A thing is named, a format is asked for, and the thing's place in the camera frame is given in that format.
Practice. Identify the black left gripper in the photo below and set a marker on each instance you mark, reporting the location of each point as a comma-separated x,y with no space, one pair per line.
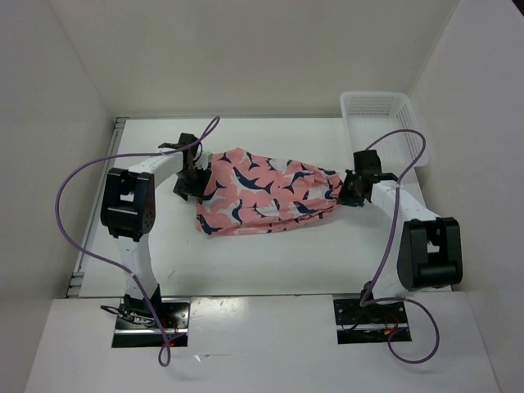
196,190

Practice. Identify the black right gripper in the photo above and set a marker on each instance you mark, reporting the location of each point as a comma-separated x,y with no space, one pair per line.
345,198

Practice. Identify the pink shark print shorts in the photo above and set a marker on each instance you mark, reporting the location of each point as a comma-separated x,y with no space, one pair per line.
249,194

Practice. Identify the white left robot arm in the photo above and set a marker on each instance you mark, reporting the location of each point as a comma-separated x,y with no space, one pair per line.
129,213

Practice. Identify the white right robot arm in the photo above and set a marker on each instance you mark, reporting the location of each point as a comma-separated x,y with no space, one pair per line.
430,248

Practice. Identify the white perforated plastic basket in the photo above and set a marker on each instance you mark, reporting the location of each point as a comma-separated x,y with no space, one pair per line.
382,121

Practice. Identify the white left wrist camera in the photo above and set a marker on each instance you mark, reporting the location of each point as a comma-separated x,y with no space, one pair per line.
203,161

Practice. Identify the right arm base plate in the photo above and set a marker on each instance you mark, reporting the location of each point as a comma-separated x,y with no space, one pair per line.
373,324

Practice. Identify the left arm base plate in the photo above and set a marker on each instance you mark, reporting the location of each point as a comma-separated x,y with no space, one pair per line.
133,330

